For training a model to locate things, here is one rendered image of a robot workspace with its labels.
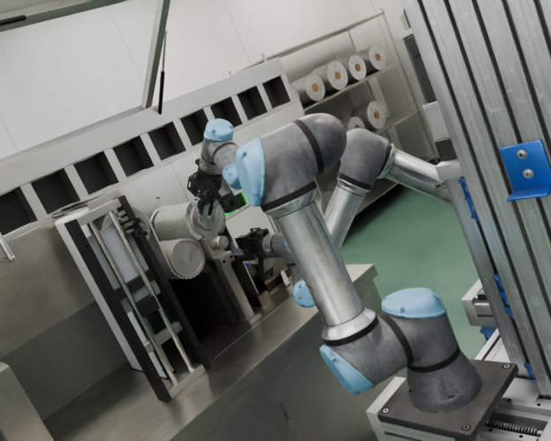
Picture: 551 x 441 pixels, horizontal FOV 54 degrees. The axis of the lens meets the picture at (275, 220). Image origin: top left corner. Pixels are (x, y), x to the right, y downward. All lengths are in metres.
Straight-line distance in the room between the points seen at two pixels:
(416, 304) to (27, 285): 1.22
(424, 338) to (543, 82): 0.51
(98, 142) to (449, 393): 1.38
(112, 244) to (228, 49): 4.08
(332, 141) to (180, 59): 4.11
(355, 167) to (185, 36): 3.94
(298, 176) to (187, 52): 4.20
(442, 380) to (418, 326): 0.13
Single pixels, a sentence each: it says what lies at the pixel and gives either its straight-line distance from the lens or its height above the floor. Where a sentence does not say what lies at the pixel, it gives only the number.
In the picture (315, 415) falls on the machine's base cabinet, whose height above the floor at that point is 0.64.
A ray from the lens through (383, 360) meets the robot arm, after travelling 1.09.
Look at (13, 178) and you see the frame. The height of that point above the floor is 1.61.
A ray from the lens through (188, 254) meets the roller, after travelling 1.70.
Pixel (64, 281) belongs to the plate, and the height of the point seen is 1.25.
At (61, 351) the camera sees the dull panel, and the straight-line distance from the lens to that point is 1.91.
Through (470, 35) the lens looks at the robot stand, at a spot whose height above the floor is 1.48.
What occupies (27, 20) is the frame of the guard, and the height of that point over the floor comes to 1.93.
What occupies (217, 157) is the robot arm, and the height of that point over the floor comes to 1.43.
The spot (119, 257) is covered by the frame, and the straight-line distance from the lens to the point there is 1.49.
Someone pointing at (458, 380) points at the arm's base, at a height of 0.87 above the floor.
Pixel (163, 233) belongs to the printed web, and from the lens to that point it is 1.87.
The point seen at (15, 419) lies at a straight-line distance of 1.62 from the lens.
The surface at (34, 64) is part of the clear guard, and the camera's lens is 1.70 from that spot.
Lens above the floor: 1.53
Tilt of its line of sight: 12 degrees down
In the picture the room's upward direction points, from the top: 24 degrees counter-clockwise
